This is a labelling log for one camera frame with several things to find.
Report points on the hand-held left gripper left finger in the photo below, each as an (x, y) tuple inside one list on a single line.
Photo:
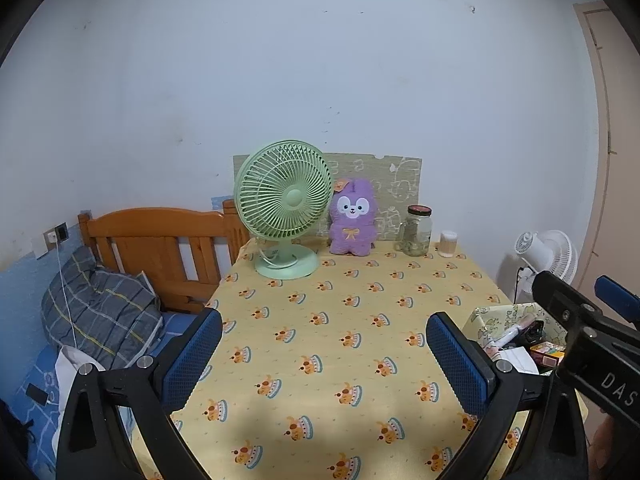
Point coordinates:
[(192, 355)]

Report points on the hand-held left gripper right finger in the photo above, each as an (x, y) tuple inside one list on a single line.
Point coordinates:
[(457, 365)]

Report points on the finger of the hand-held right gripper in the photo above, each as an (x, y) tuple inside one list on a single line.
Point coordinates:
[(617, 300), (557, 297)]

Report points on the black bundle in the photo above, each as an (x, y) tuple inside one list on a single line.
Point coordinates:
[(536, 329)]

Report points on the cartoon printed gift box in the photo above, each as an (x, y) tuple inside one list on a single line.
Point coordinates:
[(487, 322)]

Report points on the pink printed packet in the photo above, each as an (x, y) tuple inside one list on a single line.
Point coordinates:
[(515, 332)]

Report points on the white soft bundle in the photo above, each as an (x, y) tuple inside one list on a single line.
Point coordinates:
[(520, 360)]

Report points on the person's right hand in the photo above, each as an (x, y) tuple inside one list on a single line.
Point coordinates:
[(607, 447)]

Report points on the white standing fan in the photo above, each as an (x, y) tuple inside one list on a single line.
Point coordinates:
[(555, 255)]

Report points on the grey plaid pillow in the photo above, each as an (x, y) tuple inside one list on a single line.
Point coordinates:
[(100, 305)]

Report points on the yellow printed tablecloth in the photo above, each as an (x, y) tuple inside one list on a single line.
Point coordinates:
[(350, 335)]

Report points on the cotton swab container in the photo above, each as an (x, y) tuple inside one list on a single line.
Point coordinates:
[(448, 245)]

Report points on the wooden bed headboard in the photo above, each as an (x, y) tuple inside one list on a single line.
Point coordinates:
[(150, 240)]

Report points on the white cloth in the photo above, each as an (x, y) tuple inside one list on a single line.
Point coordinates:
[(70, 375)]

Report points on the glass jar with dark lid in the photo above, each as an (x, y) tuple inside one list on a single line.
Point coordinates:
[(415, 235)]

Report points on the beige door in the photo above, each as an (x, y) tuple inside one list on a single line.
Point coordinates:
[(620, 160)]

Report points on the small black device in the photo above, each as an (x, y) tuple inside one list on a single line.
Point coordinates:
[(37, 393)]

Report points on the blue patterned bed sheet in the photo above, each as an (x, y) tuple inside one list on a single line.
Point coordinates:
[(40, 425)]

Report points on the purple plush toy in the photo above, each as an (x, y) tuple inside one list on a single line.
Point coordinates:
[(352, 230)]

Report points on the green desk fan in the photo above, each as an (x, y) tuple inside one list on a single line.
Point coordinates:
[(292, 195)]

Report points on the green patterned board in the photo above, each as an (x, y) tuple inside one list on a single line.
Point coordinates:
[(390, 180)]

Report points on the wall socket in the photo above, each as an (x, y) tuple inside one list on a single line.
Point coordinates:
[(56, 236)]

